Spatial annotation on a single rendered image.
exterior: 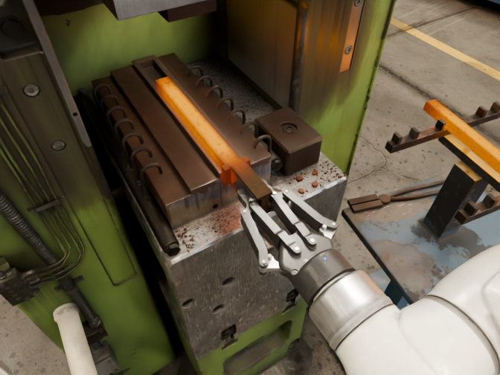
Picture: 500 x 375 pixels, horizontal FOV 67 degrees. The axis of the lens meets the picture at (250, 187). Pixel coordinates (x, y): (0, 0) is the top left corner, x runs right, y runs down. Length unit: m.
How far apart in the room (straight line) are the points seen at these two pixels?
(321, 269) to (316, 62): 0.48
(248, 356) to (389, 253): 0.61
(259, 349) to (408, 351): 0.96
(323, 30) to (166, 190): 0.43
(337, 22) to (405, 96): 1.99
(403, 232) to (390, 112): 1.61
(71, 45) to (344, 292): 0.77
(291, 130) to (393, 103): 1.97
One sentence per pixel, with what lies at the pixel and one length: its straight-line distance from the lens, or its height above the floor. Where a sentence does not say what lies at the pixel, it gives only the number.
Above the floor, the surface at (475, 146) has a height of 0.91.
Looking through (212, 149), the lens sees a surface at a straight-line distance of 0.65.
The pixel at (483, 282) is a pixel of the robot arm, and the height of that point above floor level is 1.06.
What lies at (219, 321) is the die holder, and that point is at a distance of 0.90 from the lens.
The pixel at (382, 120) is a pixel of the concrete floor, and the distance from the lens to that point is 2.50.
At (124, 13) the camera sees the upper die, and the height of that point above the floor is 1.28.
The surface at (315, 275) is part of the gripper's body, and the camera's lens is 0.48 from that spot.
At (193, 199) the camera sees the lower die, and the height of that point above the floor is 0.97.
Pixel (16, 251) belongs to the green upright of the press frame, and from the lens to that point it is 0.80.
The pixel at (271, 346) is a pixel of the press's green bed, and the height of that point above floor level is 0.15.
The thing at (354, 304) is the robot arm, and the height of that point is 1.04.
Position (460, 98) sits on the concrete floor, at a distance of 2.90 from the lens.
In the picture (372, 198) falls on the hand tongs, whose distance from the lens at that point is 1.08.
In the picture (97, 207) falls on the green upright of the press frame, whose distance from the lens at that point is 0.78.
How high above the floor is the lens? 1.44
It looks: 47 degrees down
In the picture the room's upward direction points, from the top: straight up
